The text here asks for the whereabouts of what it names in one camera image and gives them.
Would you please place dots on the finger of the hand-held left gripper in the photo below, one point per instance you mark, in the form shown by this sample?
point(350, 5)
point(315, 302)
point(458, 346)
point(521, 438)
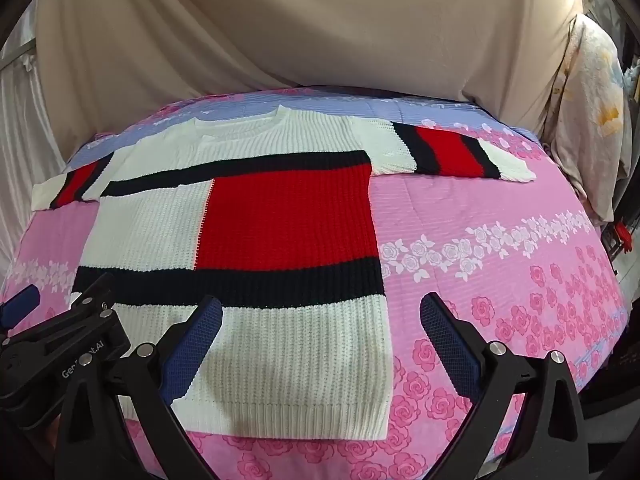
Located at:
point(95, 300)
point(20, 305)

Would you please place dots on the white red black knit sweater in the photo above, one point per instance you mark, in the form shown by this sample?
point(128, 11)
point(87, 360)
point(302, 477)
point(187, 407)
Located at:
point(280, 240)

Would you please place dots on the white curtain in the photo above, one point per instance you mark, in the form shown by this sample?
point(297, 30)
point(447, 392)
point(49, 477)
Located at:
point(22, 150)

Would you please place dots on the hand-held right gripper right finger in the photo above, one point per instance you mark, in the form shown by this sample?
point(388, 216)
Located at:
point(450, 342)

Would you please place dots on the pale floral hanging cloth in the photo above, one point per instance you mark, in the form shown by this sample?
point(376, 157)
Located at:
point(590, 105)

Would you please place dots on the red plastic object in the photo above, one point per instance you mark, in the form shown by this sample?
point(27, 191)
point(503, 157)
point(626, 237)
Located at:
point(623, 236)

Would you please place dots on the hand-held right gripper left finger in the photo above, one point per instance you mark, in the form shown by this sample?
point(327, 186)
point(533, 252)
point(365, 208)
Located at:
point(196, 342)

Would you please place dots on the pink floral bed sheet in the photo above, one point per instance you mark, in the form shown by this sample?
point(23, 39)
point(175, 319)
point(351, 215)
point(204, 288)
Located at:
point(500, 280)

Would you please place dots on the beige backdrop cloth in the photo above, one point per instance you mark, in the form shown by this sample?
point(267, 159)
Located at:
point(310, 25)

